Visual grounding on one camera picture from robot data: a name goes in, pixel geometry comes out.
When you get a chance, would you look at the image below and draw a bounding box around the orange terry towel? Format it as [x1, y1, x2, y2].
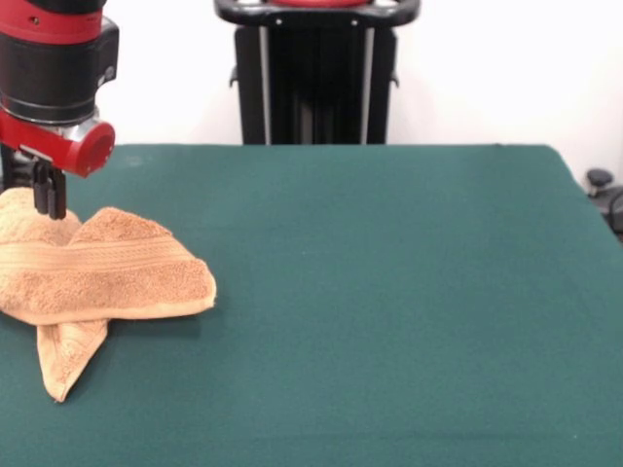
[0, 187, 218, 405]

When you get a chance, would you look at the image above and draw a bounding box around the black office chair base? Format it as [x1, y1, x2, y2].
[585, 167, 623, 230]

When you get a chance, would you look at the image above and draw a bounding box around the black electrical box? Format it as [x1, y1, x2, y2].
[0, 145, 20, 192]

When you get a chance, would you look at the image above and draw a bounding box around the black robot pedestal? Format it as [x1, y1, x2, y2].
[212, 0, 421, 146]

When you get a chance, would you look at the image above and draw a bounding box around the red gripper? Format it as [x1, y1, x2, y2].
[0, 110, 117, 222]

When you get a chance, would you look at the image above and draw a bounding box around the dark green table cloth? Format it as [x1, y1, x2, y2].
[0, 143, 623, 467]

